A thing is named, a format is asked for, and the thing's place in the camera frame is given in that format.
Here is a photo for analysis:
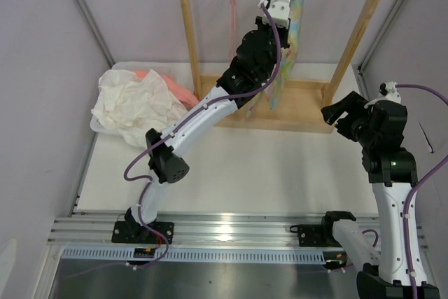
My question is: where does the white crumpled garment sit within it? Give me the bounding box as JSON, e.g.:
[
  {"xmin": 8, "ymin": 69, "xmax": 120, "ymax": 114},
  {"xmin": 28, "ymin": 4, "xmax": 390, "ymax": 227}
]
[{"xmin": 91, "ymin": 69, "xmax": 187, "ymax": 148}]

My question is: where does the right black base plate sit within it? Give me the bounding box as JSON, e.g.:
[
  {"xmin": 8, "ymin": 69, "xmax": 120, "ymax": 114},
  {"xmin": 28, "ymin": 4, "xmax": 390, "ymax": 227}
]
[{"xmin": 289, "ymin": 224, "xmax": 337, "ymax": 247}]

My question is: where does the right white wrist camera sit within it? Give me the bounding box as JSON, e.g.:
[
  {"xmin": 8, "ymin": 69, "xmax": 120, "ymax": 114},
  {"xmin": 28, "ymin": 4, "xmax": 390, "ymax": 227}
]
[{"xmin": 364, "ymin": 81, "xmax": 401, "ymax": 109}]

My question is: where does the wooden clothes rack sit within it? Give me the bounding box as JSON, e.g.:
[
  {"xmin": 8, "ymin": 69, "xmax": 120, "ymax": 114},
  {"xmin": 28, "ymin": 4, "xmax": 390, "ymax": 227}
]
[{"xmin": 180, "ymin": 0, "xmax": 380, "ymax": 133}]

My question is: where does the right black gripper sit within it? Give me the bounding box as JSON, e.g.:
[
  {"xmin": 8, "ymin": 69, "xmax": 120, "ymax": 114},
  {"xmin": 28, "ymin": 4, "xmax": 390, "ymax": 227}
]
[{"xmin": 321, "ymin": 91, "xmax": 378, "ymax": 148}]

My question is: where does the floral yellow skirt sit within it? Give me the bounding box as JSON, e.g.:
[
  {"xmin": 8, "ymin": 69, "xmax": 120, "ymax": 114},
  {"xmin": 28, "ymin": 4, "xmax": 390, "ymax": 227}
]
[{"xmin": 244, "ymin": 0, "xmax": 304, "ymax": 120}]

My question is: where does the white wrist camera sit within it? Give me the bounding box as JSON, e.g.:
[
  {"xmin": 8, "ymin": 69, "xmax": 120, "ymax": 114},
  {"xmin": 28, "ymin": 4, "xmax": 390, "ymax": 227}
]
[
  {"xmin": 258, "ymin": 0, "xmax": 291, "ymax": 29},
  {"xmin": 364, "ymin": 81, "xmax": 401, "ymax": 109}
]

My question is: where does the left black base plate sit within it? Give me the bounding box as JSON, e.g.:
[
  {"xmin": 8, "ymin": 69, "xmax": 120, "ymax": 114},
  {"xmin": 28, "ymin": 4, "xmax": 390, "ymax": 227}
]
[{"xmin": 111, "ymin": 221, "xmax": 174, "ymax": 244}]

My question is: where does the aluminium mounting rail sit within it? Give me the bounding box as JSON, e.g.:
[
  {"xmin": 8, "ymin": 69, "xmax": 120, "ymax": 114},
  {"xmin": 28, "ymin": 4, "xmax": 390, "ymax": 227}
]
[{"xmin": 47, "ymin": 213, "xmax": 426, "ymax": 253}]

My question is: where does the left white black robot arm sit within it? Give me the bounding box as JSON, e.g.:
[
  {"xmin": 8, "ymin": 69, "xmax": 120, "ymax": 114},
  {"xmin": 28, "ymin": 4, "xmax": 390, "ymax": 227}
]
[{"xmin": 125, "ymin": 17, "xmax": 291, "ymax": 243}]

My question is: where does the pink garment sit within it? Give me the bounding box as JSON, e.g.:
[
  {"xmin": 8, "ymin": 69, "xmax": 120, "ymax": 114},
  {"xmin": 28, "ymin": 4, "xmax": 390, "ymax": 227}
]
[{"xmin": 132, "ymin": 69, "xmax": 199, "ymax": 109}]

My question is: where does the slotted cable duct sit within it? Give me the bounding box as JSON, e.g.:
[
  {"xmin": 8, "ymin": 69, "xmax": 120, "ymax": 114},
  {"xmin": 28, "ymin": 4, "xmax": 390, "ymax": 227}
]
[{"xmin": 62, "ymin": 246, "xmax": 347, "ymax": 265}]

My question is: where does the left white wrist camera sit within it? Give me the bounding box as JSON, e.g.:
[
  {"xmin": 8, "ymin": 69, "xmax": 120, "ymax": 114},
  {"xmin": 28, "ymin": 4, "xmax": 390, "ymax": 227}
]
[{"xmin": 258, "ymin": 0, "xmax": 291, "ymax": 29}]

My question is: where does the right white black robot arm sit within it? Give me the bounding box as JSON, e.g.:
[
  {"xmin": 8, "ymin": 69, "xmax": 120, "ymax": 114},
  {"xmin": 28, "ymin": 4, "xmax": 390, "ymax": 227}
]
[{"xmin": 319, "ymin": 92, "xmax": 440, "ymax": 298}]

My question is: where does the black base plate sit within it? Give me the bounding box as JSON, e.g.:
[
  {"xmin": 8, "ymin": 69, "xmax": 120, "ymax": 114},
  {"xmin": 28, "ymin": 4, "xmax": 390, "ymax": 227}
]
[
  {"xmin": 289, "ymin": 224, "xmax": 337, "ymax": 247},
  {"xmin": 111, "ymin": 221, "xmax": 174, "ymax": 244}
]

